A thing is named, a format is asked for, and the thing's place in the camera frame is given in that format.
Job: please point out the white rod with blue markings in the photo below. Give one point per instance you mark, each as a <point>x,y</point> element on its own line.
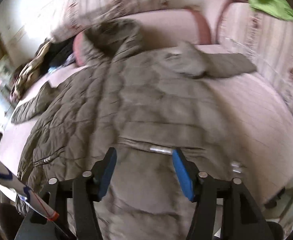
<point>10,181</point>

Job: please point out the striped floral pillow right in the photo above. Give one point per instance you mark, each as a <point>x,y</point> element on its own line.
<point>265,40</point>

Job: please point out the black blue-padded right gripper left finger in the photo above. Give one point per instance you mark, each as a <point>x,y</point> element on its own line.
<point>74,201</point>

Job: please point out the lime green crumpled blanket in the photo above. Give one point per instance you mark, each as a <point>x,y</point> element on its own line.
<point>277,8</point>

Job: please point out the dark clothes pile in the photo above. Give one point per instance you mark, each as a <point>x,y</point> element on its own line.
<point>57,55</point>

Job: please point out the striped floral pillow on bolster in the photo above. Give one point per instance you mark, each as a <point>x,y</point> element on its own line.
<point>73,16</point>

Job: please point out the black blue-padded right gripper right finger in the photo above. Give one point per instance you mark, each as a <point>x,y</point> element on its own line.
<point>241,216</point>

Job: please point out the floral cushion at window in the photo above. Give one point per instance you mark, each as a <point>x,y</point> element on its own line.
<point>6,72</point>

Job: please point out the olive quilted down jacket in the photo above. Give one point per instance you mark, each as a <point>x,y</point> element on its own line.
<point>130,98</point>

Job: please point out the beige brown patterned blanket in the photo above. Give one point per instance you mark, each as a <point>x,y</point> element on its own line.
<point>25,76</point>

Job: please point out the pink bolster cushion with red ends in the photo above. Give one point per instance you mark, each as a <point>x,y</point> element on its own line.
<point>166,27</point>

